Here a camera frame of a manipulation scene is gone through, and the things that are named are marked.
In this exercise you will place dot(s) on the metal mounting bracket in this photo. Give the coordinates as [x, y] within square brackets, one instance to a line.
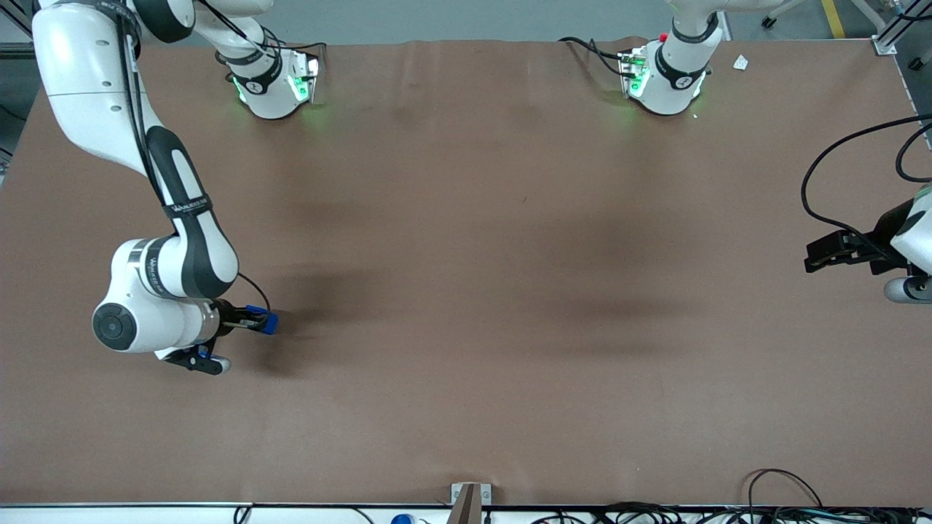
[484, 495]

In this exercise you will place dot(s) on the white stand leg with caster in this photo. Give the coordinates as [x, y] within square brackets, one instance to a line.
[767, 22]

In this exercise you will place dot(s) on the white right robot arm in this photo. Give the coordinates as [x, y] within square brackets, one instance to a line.
[80, 73]

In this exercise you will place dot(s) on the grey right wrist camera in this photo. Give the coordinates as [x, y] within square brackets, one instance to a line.
[204, 362]

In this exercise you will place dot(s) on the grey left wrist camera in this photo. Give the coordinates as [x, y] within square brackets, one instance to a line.
[906, 290]

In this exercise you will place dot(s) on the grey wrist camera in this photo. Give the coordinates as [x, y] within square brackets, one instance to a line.
[204, 362]
[906, 290]

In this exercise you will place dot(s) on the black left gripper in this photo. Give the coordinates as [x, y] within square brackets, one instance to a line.
[879, 247]

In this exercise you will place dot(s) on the brown table cover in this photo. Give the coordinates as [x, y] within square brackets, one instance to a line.
[466, 291]

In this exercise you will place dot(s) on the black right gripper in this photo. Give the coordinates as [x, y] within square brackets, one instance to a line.
[228, 315]

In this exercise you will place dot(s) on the aluminium frame post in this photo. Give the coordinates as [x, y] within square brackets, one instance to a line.
[885, 45]
[16, 49]

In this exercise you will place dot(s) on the white paper scrap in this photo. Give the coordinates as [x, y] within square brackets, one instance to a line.
[740, 62]

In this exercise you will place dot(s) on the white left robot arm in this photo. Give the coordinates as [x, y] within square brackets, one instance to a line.
[670, 87]

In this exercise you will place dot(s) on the blue plastic part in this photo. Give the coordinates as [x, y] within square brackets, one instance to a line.
[271, 325]

